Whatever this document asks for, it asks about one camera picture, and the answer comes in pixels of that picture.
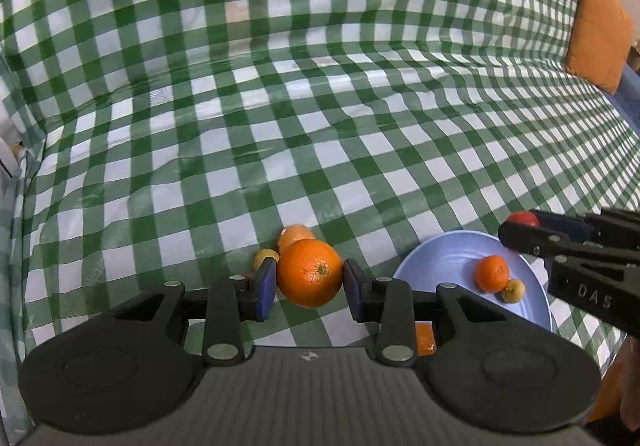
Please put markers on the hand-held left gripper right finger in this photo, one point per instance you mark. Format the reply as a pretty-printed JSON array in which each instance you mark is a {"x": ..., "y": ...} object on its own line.
[{"x": 352, "y": 288}]

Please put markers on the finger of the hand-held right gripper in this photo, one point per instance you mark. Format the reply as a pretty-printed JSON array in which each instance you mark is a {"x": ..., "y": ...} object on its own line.
[
  {"x": 525, "y": 237},
  {"x": 567, "y": 226}
]

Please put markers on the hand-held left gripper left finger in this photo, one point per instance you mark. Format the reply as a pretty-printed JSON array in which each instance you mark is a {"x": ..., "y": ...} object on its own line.
[{"x": 265, "y": 288}]

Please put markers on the red tomato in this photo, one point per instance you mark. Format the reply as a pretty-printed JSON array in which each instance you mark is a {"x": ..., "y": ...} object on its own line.
[{"x": 522, "y": 218}]

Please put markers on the plain orange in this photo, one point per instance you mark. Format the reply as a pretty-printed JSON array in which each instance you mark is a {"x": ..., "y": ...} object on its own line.
[
  {"x": 310, "y": 272},
  {"x": 492, "y": 272}
]

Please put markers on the small yellow fruit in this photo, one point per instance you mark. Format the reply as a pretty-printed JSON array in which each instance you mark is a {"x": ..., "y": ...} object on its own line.
[
  {"x": 513, "y": 291},
  {"x": 265, "y": 257}
]

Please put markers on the blue plate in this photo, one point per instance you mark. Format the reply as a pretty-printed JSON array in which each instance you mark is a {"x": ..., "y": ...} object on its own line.
[{"x": 450, "y": 261}]

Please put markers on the person's right hand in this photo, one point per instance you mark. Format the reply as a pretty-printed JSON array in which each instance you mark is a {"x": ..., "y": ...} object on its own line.
[{"x": 625, "y": 386}]

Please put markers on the orange in clear wrap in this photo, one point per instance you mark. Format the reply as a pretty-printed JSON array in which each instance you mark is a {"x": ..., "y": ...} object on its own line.
[
  {"x": 294, "y": 233},
  {"x": 425, "y": 340}
]

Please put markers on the orange cushion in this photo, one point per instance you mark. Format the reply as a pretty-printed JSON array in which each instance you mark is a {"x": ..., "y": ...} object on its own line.
[{"x": 597, "y": 31}]

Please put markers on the green checked tablecloth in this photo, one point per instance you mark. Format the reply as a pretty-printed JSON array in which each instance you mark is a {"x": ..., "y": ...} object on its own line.
[{"x": 300, "y": 76}]

